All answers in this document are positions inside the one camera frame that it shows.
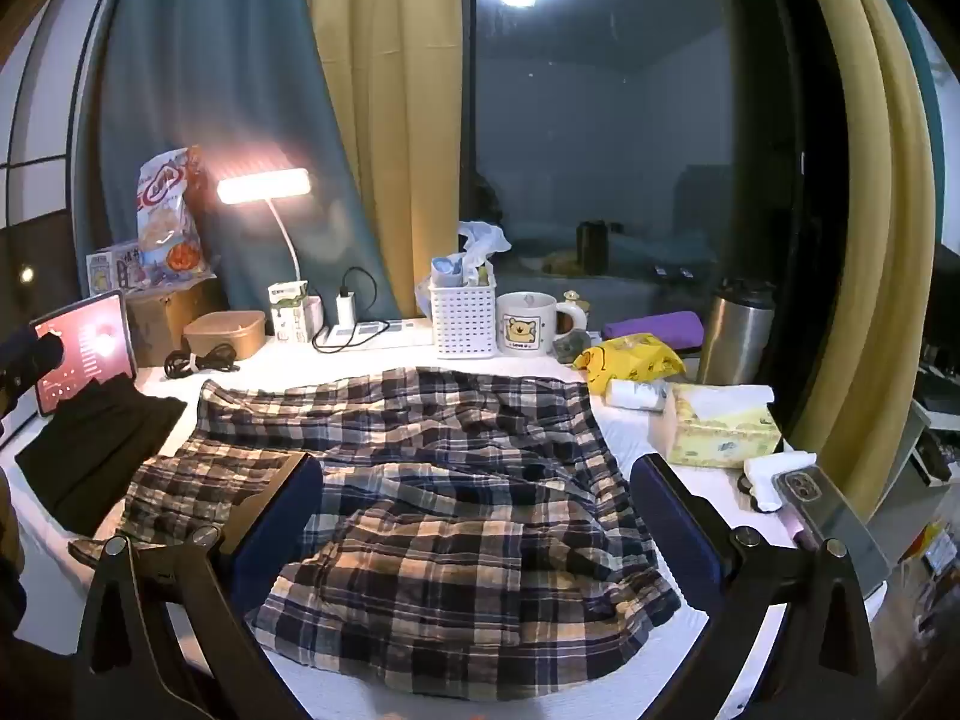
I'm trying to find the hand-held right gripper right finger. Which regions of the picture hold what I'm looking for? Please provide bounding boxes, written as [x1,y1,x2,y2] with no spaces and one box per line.
[630,454,880,720]

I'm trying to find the bundled black cable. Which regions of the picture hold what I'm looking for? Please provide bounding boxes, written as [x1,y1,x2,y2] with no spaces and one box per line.
[163,343,242,378]

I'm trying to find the white desk lamp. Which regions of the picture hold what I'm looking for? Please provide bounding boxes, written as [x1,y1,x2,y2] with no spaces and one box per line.
[217,167,323,342]

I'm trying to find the black charging cable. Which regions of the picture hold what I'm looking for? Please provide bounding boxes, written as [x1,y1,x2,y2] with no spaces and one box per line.
[310,265,392,353]

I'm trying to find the dark window pane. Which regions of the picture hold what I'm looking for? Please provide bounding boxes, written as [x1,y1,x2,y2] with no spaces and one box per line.
[457,0,811,361]

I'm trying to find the purple cloth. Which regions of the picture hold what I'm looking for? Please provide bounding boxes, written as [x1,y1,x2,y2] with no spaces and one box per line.
[601,310,705,353]

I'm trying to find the yellow tissue box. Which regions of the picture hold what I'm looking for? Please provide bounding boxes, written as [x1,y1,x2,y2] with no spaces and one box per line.
[663,382,782,469]

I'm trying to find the plaid pants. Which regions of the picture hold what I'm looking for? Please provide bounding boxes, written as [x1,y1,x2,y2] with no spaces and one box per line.
[67,366,683,700]

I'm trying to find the colourful snack bag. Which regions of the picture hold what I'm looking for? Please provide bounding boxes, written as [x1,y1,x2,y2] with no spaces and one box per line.
[136,148,209,287]

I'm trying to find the yellow curtain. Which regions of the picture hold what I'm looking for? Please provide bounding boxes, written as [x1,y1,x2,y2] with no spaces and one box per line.
[298,0,475,320]
[780,0,938,518]

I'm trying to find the tan plastic container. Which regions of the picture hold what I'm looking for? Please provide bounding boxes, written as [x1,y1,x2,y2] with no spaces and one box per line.
[182,309,268,361]

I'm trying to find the white wipes pack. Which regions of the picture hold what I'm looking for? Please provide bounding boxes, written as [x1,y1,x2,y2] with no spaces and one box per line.
[604,378,670,415]

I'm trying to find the black folded cloth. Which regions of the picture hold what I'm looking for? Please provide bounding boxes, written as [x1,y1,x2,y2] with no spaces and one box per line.
[15,373,188,535]

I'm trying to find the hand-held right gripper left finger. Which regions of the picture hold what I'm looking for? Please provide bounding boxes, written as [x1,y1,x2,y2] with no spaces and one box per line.
[75,454,325,720]

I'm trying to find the smartphone with clear case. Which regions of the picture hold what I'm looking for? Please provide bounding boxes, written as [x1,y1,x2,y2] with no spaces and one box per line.
[775,464,895,580]

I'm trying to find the small printed figure box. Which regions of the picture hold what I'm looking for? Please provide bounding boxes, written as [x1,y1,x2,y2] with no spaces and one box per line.
[85,242,145,298]

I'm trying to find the tablet with red screen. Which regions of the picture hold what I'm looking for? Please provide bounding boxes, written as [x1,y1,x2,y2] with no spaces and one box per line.
[30,290,138,418]

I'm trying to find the white handheld device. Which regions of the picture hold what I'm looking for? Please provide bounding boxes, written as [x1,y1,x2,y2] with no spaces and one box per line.
[741,449,819,512]

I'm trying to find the crumpled white plastic bag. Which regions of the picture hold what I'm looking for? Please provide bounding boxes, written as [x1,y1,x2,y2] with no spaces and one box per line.
[454,220,512,275]

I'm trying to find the white bear mug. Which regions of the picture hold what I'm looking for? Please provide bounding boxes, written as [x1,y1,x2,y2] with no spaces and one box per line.
[495,290,587,356]

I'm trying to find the white perforated basket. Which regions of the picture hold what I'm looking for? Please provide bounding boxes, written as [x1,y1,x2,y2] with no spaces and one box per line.
[428,258,499,359]

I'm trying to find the steel thermos flask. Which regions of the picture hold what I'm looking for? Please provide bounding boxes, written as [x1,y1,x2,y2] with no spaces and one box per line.
[695,278,778,388]

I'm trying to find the teal curtain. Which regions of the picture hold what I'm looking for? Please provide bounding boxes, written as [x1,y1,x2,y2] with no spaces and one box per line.
[71,0,421,320]

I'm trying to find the white and green milk carton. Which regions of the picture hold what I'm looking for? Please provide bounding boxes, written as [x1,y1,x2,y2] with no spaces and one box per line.
[269,280,309,343]

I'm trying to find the brown cardboard box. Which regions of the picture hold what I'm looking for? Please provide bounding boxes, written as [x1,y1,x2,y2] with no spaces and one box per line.
[124,276,220,368]

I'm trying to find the white power strip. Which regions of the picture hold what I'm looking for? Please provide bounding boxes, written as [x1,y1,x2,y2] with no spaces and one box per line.
[321,318,437,349]

